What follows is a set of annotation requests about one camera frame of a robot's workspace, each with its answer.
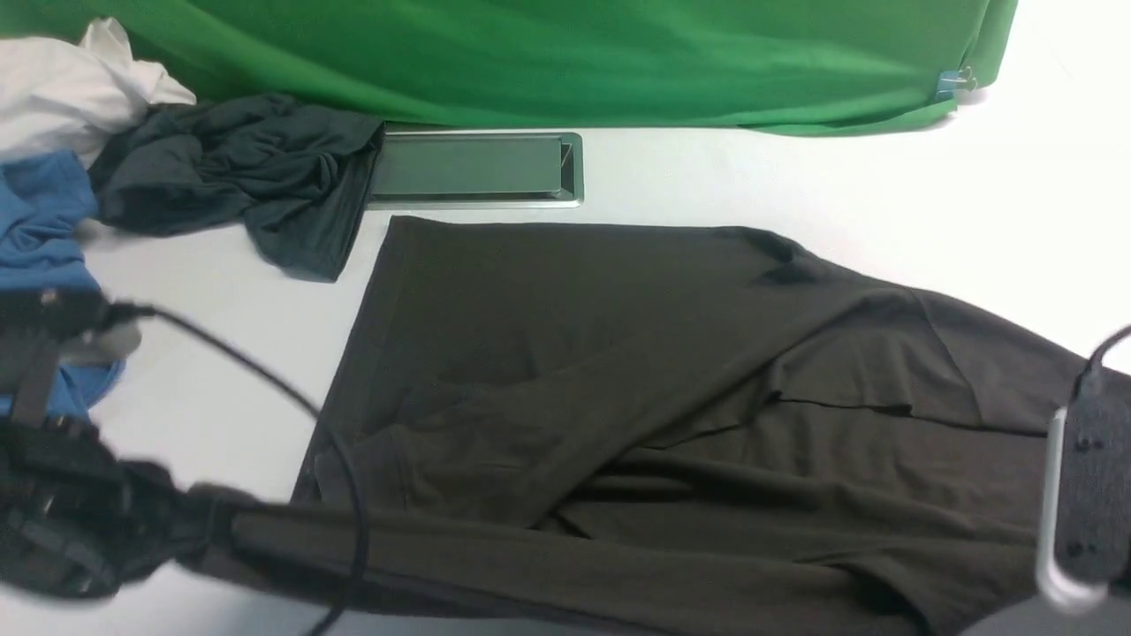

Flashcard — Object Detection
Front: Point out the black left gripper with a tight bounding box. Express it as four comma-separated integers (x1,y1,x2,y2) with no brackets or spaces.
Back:
1,418,238,601

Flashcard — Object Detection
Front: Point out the dark gray long-sleeve shirt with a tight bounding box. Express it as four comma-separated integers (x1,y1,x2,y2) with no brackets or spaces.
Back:
190,215,1131,636

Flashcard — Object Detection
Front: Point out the blue shirt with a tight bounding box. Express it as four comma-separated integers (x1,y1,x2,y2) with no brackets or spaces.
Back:
1,151,126,416

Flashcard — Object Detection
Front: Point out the dark teal crumpled shirt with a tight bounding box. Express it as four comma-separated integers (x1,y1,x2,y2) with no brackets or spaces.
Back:
88,94,385,282

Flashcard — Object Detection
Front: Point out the white crumpled shirt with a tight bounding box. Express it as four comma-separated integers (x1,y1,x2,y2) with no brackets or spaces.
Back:
1,18,197,167

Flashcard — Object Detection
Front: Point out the green backdrop cloth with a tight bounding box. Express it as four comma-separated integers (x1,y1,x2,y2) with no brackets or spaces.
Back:
3,1,1017,137

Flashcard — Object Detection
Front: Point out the blue binder clip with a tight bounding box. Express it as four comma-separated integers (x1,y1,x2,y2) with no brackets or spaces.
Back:
936,65,979,102

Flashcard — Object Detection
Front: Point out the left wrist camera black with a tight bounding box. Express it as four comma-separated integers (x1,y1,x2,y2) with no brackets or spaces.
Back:
1,287,141,424

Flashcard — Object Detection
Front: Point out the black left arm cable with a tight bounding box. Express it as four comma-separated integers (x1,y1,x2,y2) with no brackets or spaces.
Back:
106,303,372,636

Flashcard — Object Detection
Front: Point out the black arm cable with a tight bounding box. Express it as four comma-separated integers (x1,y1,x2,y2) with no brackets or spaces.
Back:
106,303,372,636
1082,323,1131,381

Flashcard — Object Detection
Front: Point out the metal table cable hatch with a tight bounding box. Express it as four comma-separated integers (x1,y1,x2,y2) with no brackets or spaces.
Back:
370,132,585,210

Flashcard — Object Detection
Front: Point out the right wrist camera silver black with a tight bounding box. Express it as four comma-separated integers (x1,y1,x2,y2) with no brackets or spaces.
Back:
1036,373,1130,614

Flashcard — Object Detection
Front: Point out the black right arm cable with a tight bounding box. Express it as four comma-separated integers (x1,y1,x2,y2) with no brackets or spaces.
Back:
1082,323,1131,381

